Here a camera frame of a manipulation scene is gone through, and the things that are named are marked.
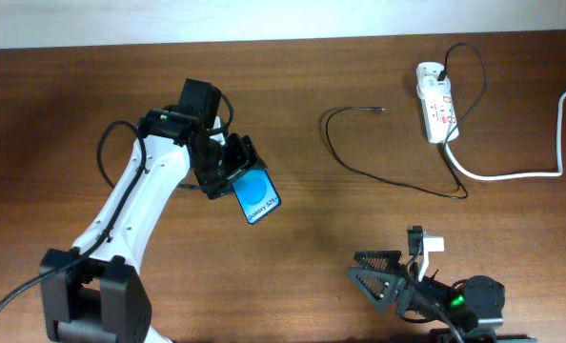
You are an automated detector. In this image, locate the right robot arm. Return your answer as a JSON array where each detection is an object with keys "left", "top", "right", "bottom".
[{"left": 347, "top": 225, "right": 505, "bottom": 342}]

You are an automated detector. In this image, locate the black USB charging cable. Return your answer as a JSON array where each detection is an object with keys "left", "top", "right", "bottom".
[{"left": 324, "top": 42, "right": 489, "bottom": 200}]

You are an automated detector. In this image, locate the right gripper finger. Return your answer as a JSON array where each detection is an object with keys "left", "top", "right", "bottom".
[
  {"left": 348, "top": 267, "right": 394, "bottom": 313},
  {"left": 354, "top": 251, "right": 402, "bottom": 272}
]

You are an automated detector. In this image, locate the white power strip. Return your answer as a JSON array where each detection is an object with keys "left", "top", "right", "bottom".
[{"left": 416, "top": 62, "right": 459, "bottom": 144}]

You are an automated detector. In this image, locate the white USB charger adapter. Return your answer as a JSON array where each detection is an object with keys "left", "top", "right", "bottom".
[{"left": 416, "top": 75, "right": 451, "bottom": 99}]

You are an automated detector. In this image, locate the blue Samsung Galaxy smartphone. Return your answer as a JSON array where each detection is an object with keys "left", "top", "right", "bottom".
[{"left": 232, "top": 170, "right": 282, "bottom": 225}]

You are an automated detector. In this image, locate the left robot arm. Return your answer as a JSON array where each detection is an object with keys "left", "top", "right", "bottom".
[{"left": 39, "top": 79, "right": 281, "bottom": 343}]

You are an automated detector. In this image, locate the white power strip cord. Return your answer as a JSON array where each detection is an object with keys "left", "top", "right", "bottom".
[{"left": 443, "top": 85, "right": 566, "bottom": 182}]

